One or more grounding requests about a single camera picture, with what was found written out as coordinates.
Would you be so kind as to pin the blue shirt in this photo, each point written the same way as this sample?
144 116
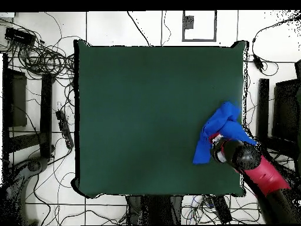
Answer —
223 117

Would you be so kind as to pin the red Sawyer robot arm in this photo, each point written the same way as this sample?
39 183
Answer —
265 174

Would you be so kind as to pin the long black power strip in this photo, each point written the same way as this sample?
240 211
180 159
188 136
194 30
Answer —
222 209

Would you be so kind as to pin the dark green table cloth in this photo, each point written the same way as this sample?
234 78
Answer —
141 106

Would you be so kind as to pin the black power adapter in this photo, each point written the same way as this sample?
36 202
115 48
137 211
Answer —
258 63

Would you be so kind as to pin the small dark grey square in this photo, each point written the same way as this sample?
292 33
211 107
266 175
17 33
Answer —
188 22

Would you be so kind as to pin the grey stand base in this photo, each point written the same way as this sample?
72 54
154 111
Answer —
35 164

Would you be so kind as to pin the black electronics box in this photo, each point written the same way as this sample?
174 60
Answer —
20 36

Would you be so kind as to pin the black metal stand frame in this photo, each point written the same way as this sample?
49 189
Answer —
263 106
45 106

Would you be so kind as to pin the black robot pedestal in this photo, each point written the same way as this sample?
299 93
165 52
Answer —
152 209

